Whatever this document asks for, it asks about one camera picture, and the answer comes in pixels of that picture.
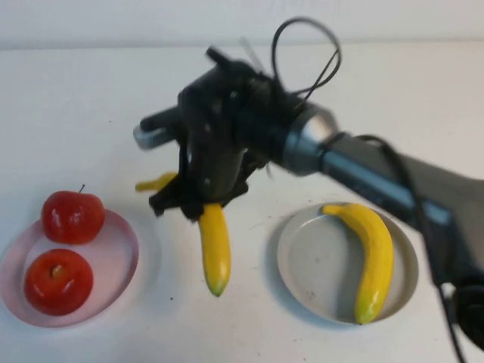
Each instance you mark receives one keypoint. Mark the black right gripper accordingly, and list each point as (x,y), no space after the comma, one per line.
(211,143)

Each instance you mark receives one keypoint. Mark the yellow plastic banana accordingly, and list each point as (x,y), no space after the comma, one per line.
(378,264)
(215,249)

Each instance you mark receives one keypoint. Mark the red apple with thin stem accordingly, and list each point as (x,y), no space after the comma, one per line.
(72,219)

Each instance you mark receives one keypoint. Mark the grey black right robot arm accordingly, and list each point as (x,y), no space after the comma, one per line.
(378,181)

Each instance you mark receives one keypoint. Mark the pale pink round plate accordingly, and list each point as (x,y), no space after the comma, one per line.
(109,257)

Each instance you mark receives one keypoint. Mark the pale grey-blue round plate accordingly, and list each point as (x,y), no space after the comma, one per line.
(314,264)

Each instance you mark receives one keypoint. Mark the white zip tie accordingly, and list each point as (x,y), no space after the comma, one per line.
(251,53)

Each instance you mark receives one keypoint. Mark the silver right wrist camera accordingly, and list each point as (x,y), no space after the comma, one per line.
(151,138)

